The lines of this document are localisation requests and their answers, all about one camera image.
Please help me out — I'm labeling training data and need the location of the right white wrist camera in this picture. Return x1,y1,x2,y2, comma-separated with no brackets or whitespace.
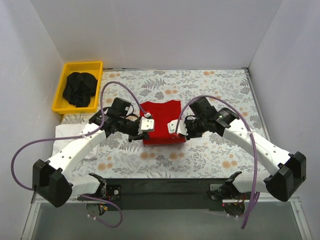
167,119,188,136

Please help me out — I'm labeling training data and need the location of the black crumpled t shirt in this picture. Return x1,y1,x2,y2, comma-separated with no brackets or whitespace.
62,72,98,108

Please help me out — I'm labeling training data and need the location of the yellow plastic bin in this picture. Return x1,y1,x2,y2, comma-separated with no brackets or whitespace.
52,61,103,115

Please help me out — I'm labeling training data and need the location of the floral patterned table mat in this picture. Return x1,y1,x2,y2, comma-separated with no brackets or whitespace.
72,69,266,178

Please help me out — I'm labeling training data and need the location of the red t shirt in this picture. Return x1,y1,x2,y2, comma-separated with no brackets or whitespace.
141,100,186,145

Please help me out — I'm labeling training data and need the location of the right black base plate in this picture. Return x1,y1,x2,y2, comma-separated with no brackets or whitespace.
207,183,257,201

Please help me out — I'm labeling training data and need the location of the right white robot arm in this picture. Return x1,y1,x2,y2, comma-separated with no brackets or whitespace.
182,95,307,202

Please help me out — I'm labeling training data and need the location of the aluminium frame rail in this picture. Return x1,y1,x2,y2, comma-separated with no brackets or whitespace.
31,180,301,205

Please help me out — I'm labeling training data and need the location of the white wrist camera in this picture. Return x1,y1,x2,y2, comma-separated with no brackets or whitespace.
167,119,188,136
139,117,155,132

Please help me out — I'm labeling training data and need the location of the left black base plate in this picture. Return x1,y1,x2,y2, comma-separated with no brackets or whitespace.
85,184,123,202

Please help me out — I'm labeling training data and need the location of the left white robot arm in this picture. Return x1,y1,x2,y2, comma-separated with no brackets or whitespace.
32,98,155,208

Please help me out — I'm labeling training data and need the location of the white folded t shirt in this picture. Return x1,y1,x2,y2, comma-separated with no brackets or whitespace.
52,124,99,160

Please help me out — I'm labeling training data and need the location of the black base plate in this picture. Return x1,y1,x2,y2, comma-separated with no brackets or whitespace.
85,184,123,202
207,183,257,201

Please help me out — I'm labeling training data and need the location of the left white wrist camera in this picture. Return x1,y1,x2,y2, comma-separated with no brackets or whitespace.
139,117,155,132

